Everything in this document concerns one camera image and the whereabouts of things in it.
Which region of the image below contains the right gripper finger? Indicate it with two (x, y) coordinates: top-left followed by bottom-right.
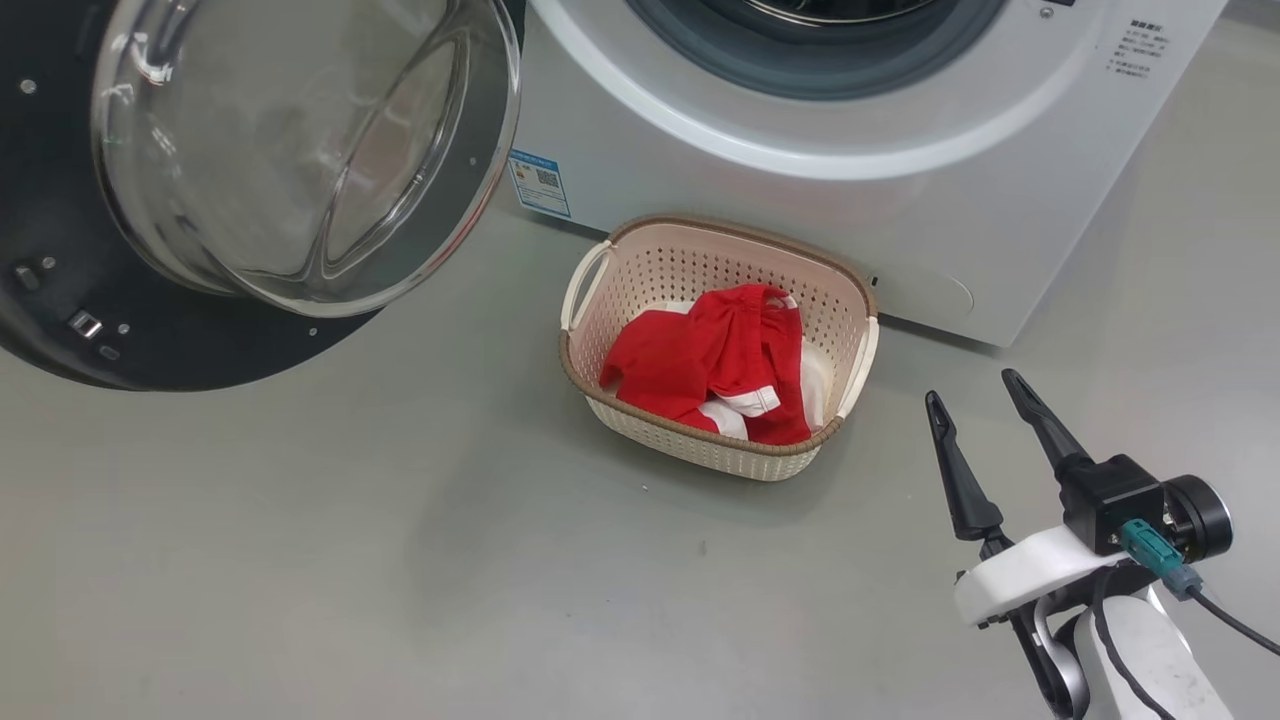
(1002, 369), (1092, 482)
(924, 390), (1012, 560)

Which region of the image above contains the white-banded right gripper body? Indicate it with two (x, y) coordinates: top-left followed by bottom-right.
(954, 524), (1127, 627)

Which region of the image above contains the red garment with white trim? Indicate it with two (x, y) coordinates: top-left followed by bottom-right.
(598, 283), (813, 447)

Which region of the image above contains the dark round glass washer door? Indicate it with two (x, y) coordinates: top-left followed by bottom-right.
(0, 0), (526, 393)

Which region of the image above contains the cream perforated laundry basket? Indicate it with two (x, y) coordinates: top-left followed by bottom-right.
(558, 213), (881, 483)

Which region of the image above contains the white front-load washing machine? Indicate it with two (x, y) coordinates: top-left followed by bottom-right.
(505, 0), (1229, 348)

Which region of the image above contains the round white filter cover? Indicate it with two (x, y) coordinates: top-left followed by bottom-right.
(880, 265), (976, 326)

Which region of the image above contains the grey rubber drum gasket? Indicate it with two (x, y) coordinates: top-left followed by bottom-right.
(625, 0), (1009, 101)

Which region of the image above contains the blue energy label sticker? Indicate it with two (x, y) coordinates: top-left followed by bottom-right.
(507, 148), (573, 219)

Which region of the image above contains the twisted black right arm cable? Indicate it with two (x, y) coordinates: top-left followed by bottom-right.
(1090, 570), (1181, 720)

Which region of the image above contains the teal right camera connector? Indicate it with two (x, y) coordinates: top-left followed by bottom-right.
(1120, 518), (1204, 601)

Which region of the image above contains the thin black right camera cable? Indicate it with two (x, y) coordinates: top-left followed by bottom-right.
(1190, 590), (1280, 658)

